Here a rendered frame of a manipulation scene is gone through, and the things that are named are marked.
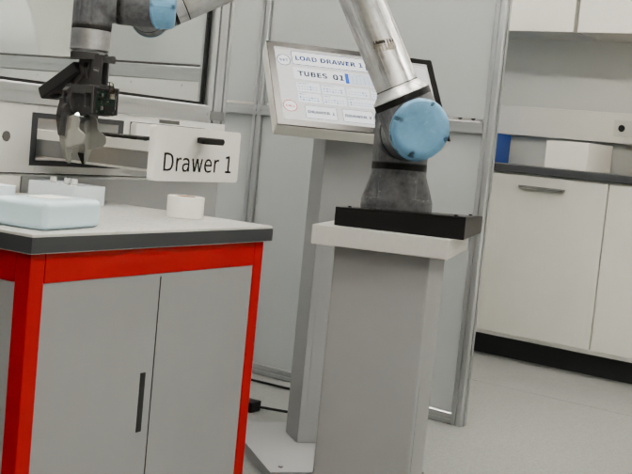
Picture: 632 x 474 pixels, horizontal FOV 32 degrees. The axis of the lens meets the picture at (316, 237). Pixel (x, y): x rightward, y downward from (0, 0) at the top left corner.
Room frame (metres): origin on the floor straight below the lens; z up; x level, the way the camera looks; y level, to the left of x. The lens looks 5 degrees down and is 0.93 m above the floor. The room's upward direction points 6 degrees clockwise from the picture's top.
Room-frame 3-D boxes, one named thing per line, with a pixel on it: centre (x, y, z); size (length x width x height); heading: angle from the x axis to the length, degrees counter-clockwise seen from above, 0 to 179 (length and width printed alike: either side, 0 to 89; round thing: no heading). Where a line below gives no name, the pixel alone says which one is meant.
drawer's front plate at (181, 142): (2.29, 0.27, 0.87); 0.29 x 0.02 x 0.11; 150
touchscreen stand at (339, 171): (3.19, -0.07, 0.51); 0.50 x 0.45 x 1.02; 18
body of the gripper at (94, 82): (2.11, 0.46, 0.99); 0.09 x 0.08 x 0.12; 58
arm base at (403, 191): (2.31, -0.16, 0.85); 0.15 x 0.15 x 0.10
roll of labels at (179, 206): (2.07, 0.25, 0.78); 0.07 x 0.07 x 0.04
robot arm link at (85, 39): (2.12, 0.46, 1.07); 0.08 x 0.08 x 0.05
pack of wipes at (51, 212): (1.67, 0.41, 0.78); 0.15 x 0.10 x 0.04; 160
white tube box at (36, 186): (2.15, 0.50, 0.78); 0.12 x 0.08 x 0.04; 58
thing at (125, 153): (2.40, 0.45, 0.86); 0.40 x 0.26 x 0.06; 60
